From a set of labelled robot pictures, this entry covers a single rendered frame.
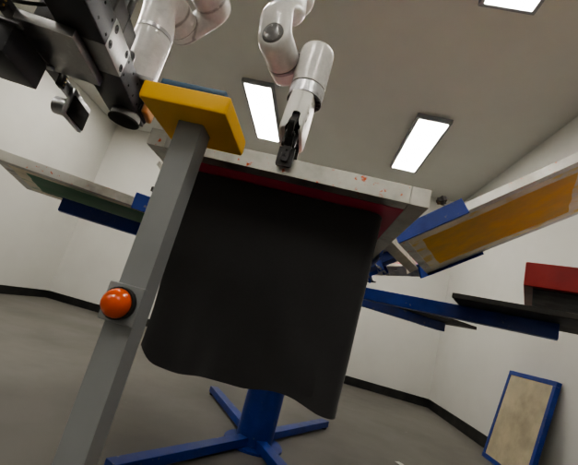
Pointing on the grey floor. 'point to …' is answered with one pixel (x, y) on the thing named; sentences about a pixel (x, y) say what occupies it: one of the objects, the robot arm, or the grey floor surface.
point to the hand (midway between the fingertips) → (285, 165)
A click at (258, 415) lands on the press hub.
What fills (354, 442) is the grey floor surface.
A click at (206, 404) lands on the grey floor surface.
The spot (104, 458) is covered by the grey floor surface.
